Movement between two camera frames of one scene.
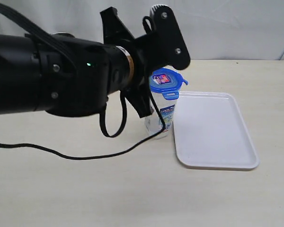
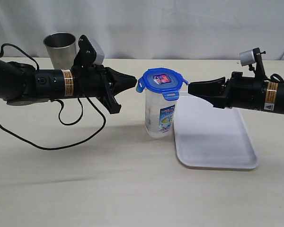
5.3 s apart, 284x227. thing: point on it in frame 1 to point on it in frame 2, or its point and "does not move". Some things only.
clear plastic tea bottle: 154,123 does not move
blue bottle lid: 168,81 does not move
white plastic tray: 209,132 does not move
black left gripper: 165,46 to 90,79
